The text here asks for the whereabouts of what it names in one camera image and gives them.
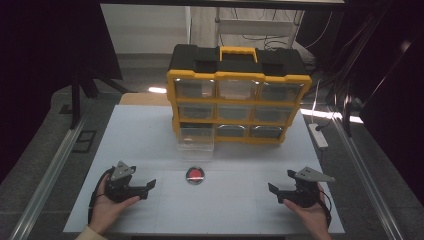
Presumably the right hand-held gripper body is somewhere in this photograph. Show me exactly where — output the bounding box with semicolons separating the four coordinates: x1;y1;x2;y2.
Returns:
287;166;336;209

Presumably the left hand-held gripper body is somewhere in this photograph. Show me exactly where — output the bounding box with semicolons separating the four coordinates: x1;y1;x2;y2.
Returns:
104;160;138;204

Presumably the red round tin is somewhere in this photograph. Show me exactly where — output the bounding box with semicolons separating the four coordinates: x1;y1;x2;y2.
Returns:
185;166;205;185

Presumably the clear plastic drawer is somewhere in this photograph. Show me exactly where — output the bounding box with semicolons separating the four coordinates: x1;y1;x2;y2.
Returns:
216;124;250;138
174;79;216;100
261;82;305;102
178;103;215;121
176;123;215;153
217;104;255;122
218;79;261;101
250;125;284;140

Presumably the person's left hand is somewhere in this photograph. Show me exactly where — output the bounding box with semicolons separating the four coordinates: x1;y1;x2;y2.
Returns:
88;173;141;236

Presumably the person's right hand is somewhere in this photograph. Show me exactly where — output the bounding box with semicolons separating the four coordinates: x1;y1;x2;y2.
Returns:
283;182;331;240

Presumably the closed clear plastic drawer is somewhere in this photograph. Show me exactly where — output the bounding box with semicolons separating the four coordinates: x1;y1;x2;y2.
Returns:
250;125;284;140
217;104;255;122
178;103;215;121
216;124;250;138
218;79;261;101
174;79;216;100
261;82;305;102

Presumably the white power strip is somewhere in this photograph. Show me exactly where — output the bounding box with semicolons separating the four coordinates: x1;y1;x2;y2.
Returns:
308;122;330;150

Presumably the black floor socket plate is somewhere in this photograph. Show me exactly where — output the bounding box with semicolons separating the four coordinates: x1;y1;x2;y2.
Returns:
72;129;98;155

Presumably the wooden board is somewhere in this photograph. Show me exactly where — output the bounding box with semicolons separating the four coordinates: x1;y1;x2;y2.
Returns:
118;92;173;107

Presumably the black metal stand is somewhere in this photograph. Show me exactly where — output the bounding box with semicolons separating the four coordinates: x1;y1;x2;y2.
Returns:
69;68;135;131

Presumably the yellow black drawer cabinet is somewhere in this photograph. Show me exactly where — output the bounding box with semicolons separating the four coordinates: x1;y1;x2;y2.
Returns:
166;43;313;145

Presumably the dark curtain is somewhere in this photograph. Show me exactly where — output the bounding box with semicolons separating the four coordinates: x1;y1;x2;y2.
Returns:
295;0;424;207
0;0;124;185

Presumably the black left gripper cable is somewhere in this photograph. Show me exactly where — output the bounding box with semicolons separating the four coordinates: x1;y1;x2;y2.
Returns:
87;167;115;225

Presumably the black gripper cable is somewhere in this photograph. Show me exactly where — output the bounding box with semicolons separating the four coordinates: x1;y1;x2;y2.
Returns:
87;167;115;225
317;189;333;228

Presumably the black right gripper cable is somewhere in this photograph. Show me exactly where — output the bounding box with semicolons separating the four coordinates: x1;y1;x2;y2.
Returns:
317;189;333;228

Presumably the metal floor rail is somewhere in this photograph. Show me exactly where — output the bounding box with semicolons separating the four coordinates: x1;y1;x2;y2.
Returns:
327;105;405;240
9;111;90;240

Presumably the white power strip cable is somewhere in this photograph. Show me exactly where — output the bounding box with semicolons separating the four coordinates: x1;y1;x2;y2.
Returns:
311;79;322;126

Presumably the white shelf frame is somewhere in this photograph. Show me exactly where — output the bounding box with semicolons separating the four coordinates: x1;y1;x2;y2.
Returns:
215;7;303;50

